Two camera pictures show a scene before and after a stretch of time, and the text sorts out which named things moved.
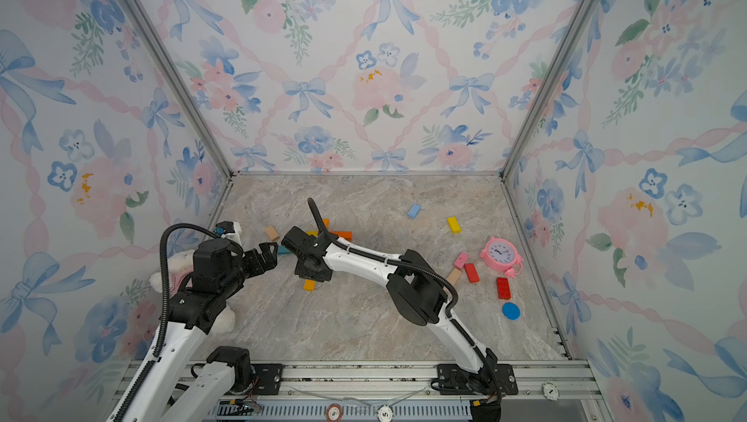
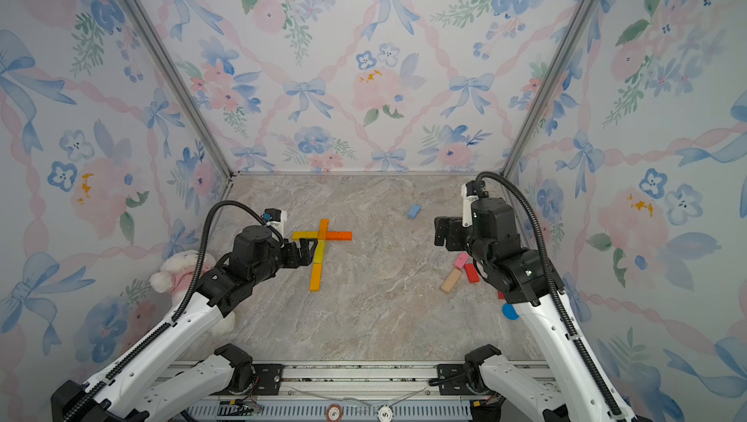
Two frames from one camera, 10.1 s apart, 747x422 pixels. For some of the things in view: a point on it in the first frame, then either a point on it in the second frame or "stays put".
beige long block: [454, 275] stays put
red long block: [472, 273] stays put
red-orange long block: [344, 234] stays put
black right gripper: [301, 271] → [453, 241]
